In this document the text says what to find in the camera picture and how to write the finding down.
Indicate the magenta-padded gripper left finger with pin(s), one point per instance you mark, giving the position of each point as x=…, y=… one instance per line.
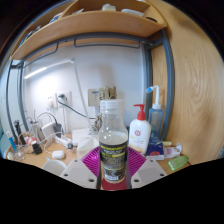
x=76, y=172

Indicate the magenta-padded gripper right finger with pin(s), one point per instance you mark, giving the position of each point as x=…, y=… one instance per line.
x=149, y=172

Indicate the clear bottle with dark label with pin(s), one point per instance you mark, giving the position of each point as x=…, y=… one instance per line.
x=113, y=156

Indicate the white earbud case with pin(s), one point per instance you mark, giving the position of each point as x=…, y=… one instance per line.
x=58, y=154

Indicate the blue packet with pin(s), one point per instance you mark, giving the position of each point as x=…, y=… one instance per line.
x=155, y=146

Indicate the white tube with print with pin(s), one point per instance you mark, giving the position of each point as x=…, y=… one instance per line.
x=173, y=151

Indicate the white box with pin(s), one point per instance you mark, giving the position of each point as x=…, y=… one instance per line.
x=85, y=141

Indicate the white power strip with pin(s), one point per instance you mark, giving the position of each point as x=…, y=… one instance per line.
x=63, y=141

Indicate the white lotion bottle, red pump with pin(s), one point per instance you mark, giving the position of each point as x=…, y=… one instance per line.
x=139, y=135

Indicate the small black charger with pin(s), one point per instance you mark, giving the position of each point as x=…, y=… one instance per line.
x=37, y=148

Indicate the white power adapter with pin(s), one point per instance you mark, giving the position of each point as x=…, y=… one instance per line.
x=48, y=130

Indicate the black electric shaver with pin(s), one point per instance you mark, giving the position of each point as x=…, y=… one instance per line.
x=18, y=131

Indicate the white desk lamp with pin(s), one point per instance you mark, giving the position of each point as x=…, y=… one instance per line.
x=78, y=86

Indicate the wooden robot figure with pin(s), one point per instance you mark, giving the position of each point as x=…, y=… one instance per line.
x=108, y=92

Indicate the wooden shelf unit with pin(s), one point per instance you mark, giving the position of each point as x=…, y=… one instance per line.
x=100, y=25

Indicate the grey metal frame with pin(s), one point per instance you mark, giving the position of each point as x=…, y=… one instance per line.
x=168, y=83

